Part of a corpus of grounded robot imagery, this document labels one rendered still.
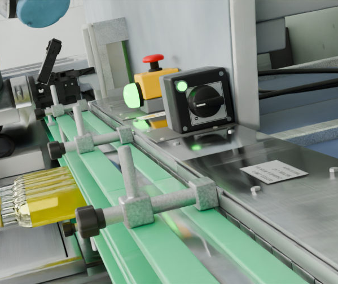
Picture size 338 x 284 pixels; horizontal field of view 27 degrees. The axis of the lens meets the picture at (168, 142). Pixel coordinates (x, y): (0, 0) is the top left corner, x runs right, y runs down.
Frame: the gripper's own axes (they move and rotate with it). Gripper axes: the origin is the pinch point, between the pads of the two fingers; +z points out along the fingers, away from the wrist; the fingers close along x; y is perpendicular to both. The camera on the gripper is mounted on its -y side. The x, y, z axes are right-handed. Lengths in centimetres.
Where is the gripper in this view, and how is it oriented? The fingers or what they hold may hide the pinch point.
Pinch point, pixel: (108, 65)
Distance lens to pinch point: 180.0
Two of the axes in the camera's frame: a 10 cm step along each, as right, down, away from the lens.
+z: 9.6, -2.2, 1.9
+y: 1.9, 9.7, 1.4
